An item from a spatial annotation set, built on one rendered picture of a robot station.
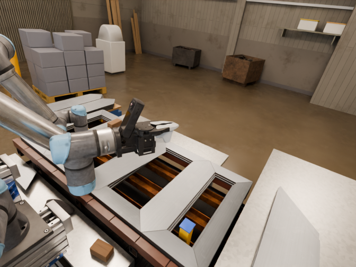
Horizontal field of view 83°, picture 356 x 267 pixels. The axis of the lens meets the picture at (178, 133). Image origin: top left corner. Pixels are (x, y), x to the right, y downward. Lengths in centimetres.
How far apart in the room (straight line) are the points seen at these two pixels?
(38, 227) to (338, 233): 120
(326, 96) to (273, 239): 632
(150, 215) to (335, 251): 80
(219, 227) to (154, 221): 33
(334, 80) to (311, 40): 156
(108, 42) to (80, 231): 555
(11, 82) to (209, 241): 111
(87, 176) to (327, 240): 95
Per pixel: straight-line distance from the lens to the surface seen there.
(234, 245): 89
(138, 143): 60
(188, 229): 108
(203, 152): 181
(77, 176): 61
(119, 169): 140
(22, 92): 108
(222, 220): 120
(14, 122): 66
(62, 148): 56
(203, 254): 107
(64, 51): 451
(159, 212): 116
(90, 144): 56
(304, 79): 791
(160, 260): 106
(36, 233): 95
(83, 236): 133
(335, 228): 118
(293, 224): 104
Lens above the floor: 176
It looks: 30 degrees down
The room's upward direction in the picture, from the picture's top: 8 degrees clockwise
